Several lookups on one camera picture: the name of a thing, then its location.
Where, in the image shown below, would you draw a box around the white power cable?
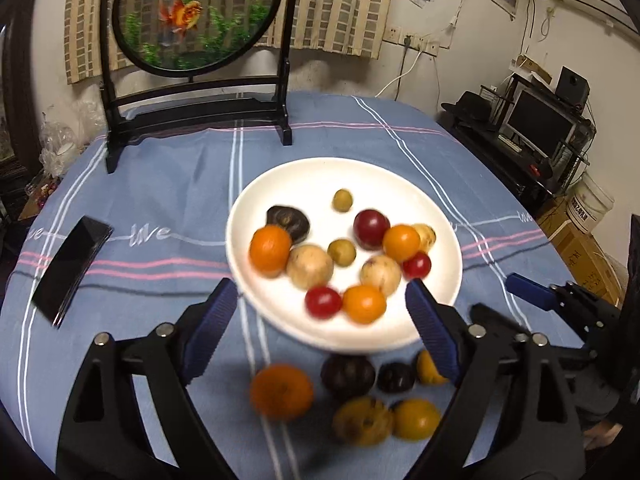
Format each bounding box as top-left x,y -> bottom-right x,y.
375,47 -> 423,98

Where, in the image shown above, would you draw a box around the yellow orange round fruit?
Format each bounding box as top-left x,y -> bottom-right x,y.
416,350 -> 448,386
392,398 -> 442,442

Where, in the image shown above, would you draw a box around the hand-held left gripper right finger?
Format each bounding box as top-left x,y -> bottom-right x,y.
405,280 -> 586,480

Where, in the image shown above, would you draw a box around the small orange fruit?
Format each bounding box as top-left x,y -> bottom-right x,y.
249,226 -> 292,277
342,284 -> 388,325
382,225 -> 422,263

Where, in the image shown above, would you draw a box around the black smartphone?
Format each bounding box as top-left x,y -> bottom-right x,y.
31,216 -> 115,328

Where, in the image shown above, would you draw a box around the tan round fruit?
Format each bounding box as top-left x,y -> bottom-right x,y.
286,244 -> 335,291
360,255 -> 402,295
412,224 -> 437,253

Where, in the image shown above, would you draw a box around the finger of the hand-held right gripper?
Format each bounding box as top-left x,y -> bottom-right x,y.
471,302 -> 599,368
505,271 -> 622,342

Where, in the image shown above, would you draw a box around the beige checked curtain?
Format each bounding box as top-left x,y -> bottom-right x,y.
65,0 -> 401,86

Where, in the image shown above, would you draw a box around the brownish yellow round fruit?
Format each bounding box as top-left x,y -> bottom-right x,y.
332,396 -> 396,446

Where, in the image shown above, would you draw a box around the dark computer desk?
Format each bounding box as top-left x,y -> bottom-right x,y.
440,110 -> 596,206

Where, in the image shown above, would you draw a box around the small cardboard box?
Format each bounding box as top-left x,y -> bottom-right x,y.
510,55 -> 553,85

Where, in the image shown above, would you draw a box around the blue plaid tablecloth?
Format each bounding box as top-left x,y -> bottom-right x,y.
0,91 -> 601,480

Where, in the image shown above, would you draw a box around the person's right forearm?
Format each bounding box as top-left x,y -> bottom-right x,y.
582,417 -> 623,453

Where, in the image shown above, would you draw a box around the dark purple round fruit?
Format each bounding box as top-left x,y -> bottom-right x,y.
321,354 -> 377,401

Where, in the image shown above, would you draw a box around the white round plate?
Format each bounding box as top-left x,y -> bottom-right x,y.
226,157 -> 463,353

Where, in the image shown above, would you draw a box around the dark brown wrinkled fruit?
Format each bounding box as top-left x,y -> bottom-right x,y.
266,205 -> 311,240

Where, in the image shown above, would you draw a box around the red cherry tomato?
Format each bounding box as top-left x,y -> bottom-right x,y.
305,286 -> 343,320
402,251 -> 432,281

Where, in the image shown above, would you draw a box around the black speaker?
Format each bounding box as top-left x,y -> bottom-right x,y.
556,66 -> 591,107

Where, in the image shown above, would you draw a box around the clear plastic bag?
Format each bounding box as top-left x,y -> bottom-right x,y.
39,105 -> 108,178

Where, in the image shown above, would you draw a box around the white plastic bucket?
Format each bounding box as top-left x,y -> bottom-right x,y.
567,170 -> 616,235

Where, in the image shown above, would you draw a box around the dark wooden cabinet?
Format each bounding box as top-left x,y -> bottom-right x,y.
0,10 -> 43,166

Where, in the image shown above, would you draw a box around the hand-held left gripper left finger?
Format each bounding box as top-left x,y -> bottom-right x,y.
56,277 -> 239,480

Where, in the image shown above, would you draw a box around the white wall power outlet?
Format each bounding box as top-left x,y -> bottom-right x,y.
382,25 -> 441,57

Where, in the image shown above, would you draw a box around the dark red plum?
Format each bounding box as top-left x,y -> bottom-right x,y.
353,209 -> 392,251

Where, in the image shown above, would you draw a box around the black hat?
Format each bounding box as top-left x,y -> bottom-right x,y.
441,91 -> 493,123

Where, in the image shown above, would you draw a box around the cardboard boxes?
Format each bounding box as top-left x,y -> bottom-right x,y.
537,200 -> 626,306

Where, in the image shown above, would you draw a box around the computer monitor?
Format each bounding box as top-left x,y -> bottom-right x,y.
500,85 -> 581,158

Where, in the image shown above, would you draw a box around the small dark purple fruit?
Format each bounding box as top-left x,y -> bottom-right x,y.
376,362 -> 417,395

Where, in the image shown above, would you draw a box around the goldfish screen on black stand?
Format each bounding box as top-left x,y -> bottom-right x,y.
100,0 -> 303,175

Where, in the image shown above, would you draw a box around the large orange mandarin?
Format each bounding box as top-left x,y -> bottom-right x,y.
250,365 -> 315,421

